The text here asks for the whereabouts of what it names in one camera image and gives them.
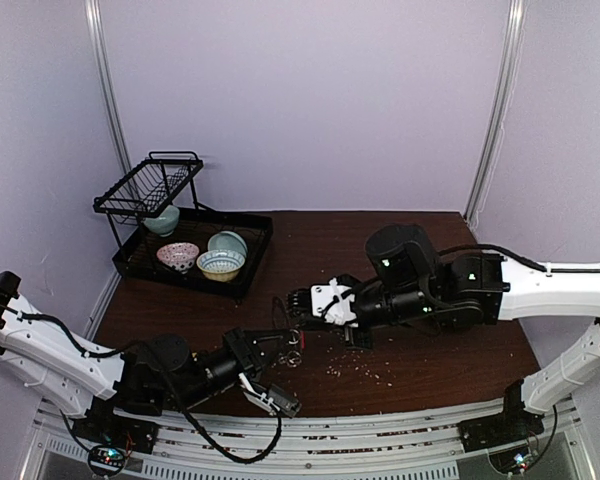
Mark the aluminium wall post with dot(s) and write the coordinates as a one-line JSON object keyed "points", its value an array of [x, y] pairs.
{"points": [[97, 36], [495, 128]]}

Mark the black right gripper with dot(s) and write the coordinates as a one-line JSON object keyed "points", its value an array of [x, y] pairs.
{"points": [[366, 309]]}

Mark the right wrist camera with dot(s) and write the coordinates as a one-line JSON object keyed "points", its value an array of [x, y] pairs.
{"points": [[311, 301]]}

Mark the red patterned bowl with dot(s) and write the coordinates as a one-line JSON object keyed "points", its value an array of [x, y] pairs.
{"points": [[180, 257]]}

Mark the left aluminium wall post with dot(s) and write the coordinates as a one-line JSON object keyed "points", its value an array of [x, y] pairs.
{"points": [[97, 36]]}

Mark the yellow blue patterned bowl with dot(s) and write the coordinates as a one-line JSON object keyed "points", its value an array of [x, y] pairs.
{"points": [[220, 265]]}

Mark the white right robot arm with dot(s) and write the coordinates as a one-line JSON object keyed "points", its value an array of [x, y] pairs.
{"points": [[417, 286]]}

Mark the celadon green bowl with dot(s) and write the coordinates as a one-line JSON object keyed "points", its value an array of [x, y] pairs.
{"points": [[165, 223]]}

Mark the light blue bowl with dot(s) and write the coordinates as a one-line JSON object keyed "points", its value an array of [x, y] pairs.
{"points": [[228, 240]]}

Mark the right aluminium wall post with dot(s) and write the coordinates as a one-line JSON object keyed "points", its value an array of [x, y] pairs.
{"points": [[495, 128]]}

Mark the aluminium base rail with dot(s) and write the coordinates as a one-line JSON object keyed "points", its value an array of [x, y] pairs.
{"points": [[416, 445]]}

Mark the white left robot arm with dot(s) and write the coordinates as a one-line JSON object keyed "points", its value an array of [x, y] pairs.
{"points": [[86, 380]]}

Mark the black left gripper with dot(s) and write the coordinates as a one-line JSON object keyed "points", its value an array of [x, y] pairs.
{"points": [[241, 345]]}

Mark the black wire dish rack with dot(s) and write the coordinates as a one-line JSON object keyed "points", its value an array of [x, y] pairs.
{"points": [[144, 193]]}

